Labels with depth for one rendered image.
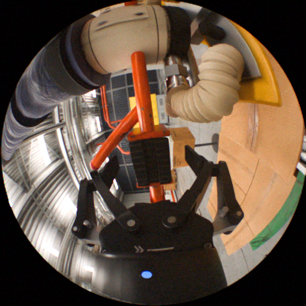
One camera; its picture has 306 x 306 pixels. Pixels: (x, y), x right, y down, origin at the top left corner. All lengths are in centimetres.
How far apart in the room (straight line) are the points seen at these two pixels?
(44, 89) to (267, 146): 52
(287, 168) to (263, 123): 15
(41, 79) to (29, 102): 9
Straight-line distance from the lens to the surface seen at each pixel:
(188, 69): 21
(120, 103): 1104
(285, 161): 33
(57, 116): 252
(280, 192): 82
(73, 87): 20
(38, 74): 23
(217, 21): 18
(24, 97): 30
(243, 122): 42
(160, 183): 16
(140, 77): 16
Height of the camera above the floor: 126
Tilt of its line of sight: level
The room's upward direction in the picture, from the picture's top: 97 degrees counter-clockwise
